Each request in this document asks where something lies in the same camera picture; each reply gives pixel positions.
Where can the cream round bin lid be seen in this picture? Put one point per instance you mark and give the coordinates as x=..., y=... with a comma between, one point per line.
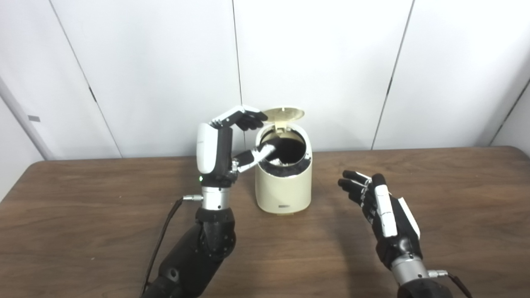
x=285, y=114

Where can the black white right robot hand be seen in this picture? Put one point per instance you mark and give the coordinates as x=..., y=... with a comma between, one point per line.
x=391, y=223

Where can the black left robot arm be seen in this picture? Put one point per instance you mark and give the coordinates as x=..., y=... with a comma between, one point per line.
x=203, y=252

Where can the cream-colored cylindrical bin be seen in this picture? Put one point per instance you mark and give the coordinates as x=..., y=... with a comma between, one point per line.
x=283, y=192

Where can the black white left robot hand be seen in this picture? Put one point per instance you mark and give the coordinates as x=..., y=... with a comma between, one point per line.
x=207, y=149

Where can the black bin liner bag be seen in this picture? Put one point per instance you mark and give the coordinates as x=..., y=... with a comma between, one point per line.
x=292, y=151

